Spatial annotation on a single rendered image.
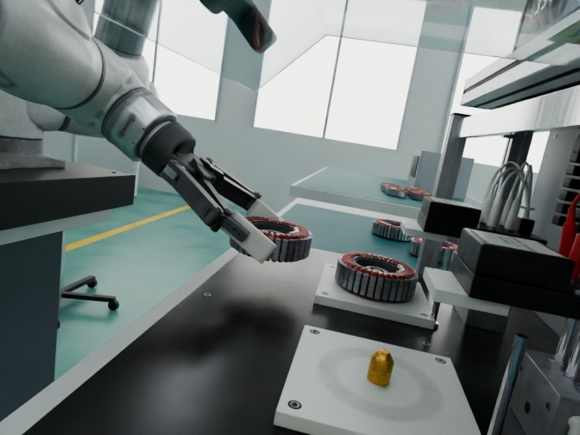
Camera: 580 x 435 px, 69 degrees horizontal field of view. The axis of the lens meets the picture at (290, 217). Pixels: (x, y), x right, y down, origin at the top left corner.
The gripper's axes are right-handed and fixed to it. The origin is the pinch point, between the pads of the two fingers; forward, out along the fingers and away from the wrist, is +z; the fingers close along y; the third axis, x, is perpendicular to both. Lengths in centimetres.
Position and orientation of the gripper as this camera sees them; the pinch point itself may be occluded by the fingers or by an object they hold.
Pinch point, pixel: (268, 236)
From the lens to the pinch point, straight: 58.5
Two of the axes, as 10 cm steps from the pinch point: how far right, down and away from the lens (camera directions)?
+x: 6.3, -7.4, -2.4
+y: -1.7, 1.6, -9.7
